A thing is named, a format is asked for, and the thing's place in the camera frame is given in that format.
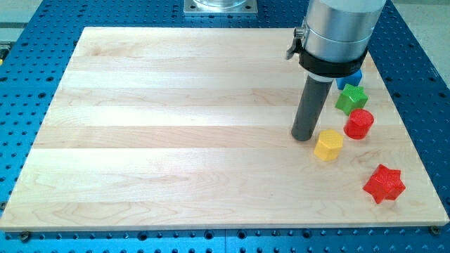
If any silver robot arm cylinder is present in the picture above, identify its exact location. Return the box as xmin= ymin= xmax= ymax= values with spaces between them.
xmin=304 ymin=0 xmax=386 ymax=63

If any green star block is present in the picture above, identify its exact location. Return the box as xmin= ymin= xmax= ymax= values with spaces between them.
xmin=335 ymin=84 xmax=368 ymax=116

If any red cylinder block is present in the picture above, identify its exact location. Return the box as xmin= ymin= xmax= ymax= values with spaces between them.
xmin=344 ymin=108 xmax=375 ymax=140

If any yellow hexagon block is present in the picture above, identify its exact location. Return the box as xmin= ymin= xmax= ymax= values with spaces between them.
xmin=314 ymin=129 xmax=344 ymax=161

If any red star block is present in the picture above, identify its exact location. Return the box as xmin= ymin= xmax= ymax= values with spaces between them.
xmin=363 ymin=164 xmax=406 ymax=204

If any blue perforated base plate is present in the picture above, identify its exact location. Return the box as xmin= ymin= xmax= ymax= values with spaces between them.
xmin=1 ymin=1 xmax=449 ymax=252

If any light wooden board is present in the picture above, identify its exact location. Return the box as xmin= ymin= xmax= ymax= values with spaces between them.
xmin=1 ymin=27 xmax=449 ymax=232

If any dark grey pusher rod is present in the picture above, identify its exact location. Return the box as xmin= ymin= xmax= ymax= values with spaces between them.
xmin=291 ymin=74 xmax=333 ymax=141

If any blue cube block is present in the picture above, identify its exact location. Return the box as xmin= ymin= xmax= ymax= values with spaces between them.
xmin=336 ymin=69 xmax=363 ymax=90

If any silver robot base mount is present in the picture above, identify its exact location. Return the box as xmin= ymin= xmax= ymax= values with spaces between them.
xmin=184 ymin=0 xmax=258 ymax=14

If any black clamp ring with lever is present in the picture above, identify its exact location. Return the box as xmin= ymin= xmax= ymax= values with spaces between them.
xmin=285 ymin=26 xmax=369 ymax=79

